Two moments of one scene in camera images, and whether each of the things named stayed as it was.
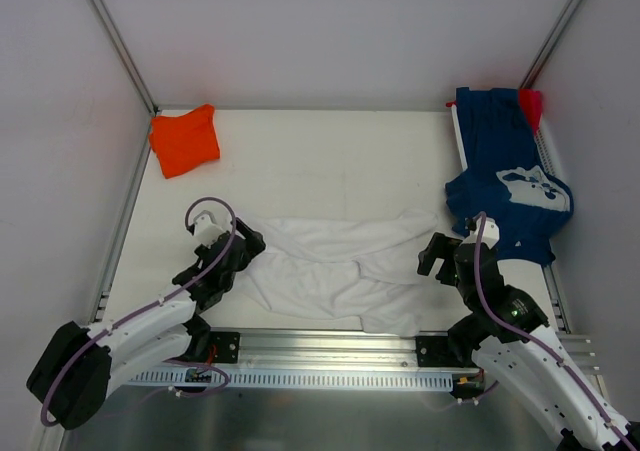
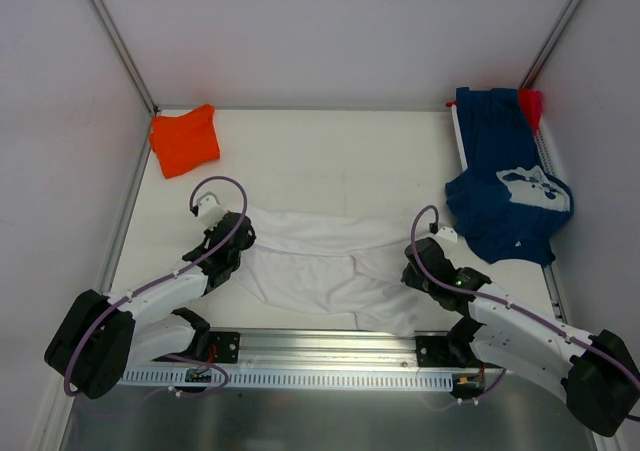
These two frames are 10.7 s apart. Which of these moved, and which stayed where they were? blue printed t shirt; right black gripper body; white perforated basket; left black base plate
Moved: right black gripper body
Stayed: white perforated basket; blue printed t shirt; left black base plate
